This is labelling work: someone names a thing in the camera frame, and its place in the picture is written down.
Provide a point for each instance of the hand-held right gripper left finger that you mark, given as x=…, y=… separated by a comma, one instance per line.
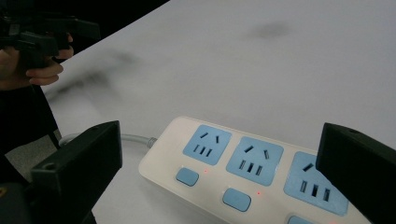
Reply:
x=84, y=161

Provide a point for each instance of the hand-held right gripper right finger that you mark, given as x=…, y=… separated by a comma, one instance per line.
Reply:
x=358, y=168

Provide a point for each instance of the white and blue power strip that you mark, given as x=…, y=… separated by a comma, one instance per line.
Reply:
x=214, y=174

